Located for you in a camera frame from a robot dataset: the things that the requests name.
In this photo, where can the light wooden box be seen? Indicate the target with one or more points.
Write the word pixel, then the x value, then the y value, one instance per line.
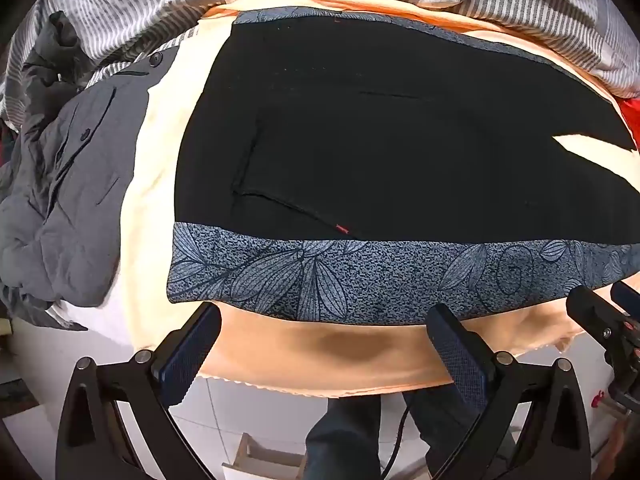
pixel 260 460

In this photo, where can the person's left leg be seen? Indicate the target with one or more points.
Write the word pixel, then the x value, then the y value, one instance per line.
pixel 342 440

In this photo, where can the red cloth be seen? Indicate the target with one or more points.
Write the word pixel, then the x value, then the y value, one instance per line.
pixel 631 120

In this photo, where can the black pants with grey floral stripes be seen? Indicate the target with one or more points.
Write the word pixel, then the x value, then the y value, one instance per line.
pixel 380 160

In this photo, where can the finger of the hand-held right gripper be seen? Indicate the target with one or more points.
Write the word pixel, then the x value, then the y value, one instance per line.
pixel 592 312
pixel 629 298

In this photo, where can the grey white striped blanket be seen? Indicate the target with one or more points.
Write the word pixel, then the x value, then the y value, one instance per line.
pixel 150 0

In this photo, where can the peach bed sheet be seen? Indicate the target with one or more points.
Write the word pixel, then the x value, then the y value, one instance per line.
pixel 310 355

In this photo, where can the grey jacket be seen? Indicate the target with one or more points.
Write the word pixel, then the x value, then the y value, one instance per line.
pixel 60 175

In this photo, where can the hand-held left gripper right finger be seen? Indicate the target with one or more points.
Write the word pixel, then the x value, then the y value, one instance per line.
pixel 457 355

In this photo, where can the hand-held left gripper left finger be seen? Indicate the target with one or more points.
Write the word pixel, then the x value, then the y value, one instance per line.
pixel 190 350

